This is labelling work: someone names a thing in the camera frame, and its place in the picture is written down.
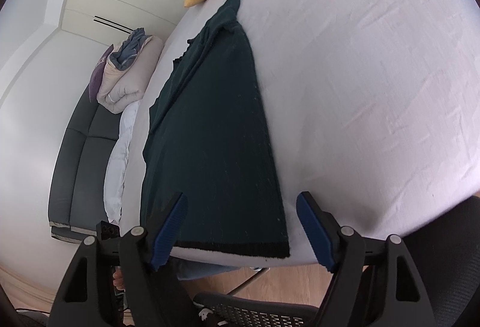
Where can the dark green knit sweater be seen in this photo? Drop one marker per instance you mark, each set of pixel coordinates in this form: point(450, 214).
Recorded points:
point(217, 143)

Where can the metal frame leg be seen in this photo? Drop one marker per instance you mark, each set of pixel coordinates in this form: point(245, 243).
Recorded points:
point(247, 282)

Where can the black mesh office chair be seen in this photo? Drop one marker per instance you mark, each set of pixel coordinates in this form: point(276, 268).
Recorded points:
point(258, 312)

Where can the purple pillow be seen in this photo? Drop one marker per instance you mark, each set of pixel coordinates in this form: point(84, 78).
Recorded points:
point(98, 75)

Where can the dark cloth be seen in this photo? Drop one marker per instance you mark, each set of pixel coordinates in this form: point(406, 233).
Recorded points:
point(446, 255)

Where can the blue-grey blanket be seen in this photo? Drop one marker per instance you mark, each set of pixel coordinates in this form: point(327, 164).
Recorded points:
point(131, 45)

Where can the folded beige duvet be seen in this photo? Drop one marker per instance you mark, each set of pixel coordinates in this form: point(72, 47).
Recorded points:
point(131, 83)

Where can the blue denim cloth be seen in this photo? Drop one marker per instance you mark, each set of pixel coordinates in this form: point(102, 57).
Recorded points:
point(202, 270)

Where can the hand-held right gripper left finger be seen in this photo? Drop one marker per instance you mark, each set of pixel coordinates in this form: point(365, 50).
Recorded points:
point(168, 233)

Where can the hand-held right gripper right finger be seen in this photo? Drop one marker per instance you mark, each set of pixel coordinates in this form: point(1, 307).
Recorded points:
point(313, 229)

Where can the dark green padded headboard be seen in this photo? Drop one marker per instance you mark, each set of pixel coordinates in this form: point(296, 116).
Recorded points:
point(78, 169)

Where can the person's left hand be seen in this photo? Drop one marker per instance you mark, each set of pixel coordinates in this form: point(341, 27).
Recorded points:
point(118, 280)

